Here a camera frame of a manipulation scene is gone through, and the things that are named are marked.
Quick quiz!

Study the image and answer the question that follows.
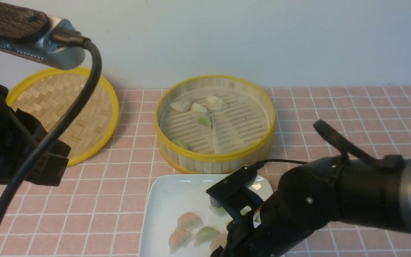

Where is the pinkish dumpling steamer front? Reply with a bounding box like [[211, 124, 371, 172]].
[[176, 212, 203, 231]]

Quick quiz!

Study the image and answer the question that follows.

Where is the green dumpling steamer middle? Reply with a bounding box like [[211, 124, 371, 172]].
[[194, 114, 212, 128]]

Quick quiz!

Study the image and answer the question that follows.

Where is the pink dumpling plate lower-left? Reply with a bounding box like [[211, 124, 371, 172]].
[[168, 229, 193, 255]]

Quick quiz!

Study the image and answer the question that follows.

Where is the white square ceramic plate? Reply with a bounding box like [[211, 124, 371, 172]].
[[138, 174, 274, 257]]

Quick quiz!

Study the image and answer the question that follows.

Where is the white dumpling steamer centre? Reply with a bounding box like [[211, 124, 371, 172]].
[[189, 102, 212, 118]]

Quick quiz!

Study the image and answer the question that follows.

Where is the black thin cable right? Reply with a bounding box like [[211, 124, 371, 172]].
[[252, 159, 308, 170]]

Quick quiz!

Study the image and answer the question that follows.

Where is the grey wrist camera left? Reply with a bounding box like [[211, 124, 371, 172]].
[[0, 2, 86, 70]]

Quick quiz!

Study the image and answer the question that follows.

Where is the yellow-rimmed bamboo steamer basket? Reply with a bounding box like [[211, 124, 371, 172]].
[[154, 75, 276, 174]]

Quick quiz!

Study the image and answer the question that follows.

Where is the green dumpling plate lower-middle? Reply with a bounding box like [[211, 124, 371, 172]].
[[194, 226, 220, 247]]

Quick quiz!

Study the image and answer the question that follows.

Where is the pale dumpling steamer top-left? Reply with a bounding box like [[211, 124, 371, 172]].
[[170, 99, 193, 113]]

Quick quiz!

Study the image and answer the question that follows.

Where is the white dumpling steamer top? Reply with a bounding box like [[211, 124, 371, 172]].
[[204, 96, 229, 111]]

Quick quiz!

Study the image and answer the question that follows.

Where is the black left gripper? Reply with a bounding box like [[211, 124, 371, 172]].
[[0, 85, 71, 186]]

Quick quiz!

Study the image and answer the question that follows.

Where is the white dumpling steamer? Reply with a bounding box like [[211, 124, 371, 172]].
[[204, 96, 229, 111], [189, 102, 212, 118]]

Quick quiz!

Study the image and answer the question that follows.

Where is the black camera cable left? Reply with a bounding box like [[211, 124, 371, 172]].
[[0, 28, 103, 257]]

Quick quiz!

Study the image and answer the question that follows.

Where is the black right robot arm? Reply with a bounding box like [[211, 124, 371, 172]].
[[206, 155, 411, 257]]

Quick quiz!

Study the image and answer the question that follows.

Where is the pink dumpling plate lower-right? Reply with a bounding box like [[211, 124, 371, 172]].
[[209, 233, 227, 253]]

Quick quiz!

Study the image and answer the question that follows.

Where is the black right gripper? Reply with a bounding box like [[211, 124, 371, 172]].
[[211, 157, 342, 257]]

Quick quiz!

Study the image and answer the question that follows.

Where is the yellow-rimmed woven bamboo lid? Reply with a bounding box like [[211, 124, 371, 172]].
[[6, 67, 120, 166]]

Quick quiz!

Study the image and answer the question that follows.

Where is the green dumpling plate upper-left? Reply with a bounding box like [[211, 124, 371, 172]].
[[208, 205, 228, 217]]

